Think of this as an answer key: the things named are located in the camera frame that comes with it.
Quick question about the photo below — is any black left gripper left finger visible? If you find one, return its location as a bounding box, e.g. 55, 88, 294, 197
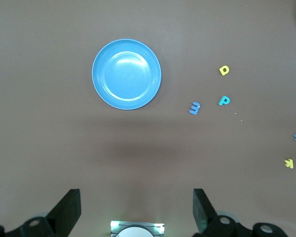
3, 189, 81, 237

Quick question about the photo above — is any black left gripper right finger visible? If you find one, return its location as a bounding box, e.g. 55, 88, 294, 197
192, 189, 255, 237

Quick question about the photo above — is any blue foam letter m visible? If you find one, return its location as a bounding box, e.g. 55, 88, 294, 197
189, 102, 201, 116

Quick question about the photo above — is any teal foam letter p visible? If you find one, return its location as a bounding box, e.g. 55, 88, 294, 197
218, 95, 231, 106

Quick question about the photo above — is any brown table cover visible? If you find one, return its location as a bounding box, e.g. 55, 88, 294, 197
0, 0, 296, 237

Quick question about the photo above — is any blue plate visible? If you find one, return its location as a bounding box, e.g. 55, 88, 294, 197
91, 39, 162, 111

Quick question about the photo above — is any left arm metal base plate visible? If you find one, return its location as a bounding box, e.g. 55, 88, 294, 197
110, 220, 165, 237

